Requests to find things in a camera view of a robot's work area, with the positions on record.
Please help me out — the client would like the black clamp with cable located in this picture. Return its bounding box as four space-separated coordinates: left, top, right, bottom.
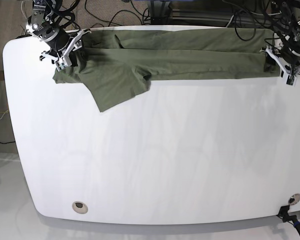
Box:
276 205 300 236

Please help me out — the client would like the right table cable grommet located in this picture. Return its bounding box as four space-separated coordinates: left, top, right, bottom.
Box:
288 193 300 206

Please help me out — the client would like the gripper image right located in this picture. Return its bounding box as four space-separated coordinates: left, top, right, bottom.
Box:
260 45 300 78

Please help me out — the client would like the left table cable grommet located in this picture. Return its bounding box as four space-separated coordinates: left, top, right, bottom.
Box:
72 201 88 215

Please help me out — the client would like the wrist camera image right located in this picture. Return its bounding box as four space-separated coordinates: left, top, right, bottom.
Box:
286 75 297 86

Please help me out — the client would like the olive green T-shirt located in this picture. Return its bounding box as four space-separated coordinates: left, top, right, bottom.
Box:
53 28 280 112

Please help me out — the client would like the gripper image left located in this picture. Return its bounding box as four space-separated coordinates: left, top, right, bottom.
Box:
39 27 91 67

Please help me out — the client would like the black flat bar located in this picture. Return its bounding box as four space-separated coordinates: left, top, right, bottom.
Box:
16 34 31 39

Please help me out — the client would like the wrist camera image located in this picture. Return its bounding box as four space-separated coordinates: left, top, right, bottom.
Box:
54 56 72 72
286 75 297 86

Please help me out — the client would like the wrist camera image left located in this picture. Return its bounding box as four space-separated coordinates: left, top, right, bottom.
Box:
54 56 72 72

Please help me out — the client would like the aluminium frame rail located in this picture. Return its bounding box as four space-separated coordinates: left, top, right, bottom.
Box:
149 0 241 25

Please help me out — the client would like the table cable grommet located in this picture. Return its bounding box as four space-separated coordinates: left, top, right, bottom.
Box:
72 201 88 215
288 193 300 206

